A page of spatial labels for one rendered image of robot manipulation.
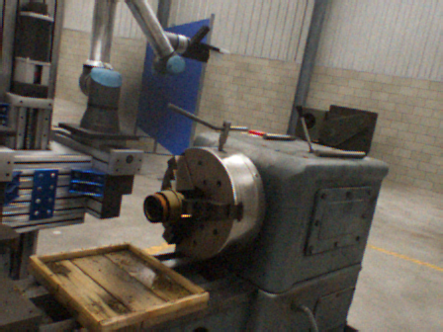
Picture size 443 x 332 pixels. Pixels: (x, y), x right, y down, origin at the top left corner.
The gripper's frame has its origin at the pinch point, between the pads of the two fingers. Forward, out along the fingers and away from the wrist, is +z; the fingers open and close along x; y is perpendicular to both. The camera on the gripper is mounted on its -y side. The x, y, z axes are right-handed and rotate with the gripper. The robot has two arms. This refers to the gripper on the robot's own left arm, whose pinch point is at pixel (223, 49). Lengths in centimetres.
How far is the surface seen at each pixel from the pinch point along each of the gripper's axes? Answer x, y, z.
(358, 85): -598, 32, 725
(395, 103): -515, 49, 770
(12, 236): 96, 44, -93
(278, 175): 96, 25, -28
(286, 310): 104, 66, -16
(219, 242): 100, 44, -44
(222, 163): 93, 24, -44
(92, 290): 99, 57, -75
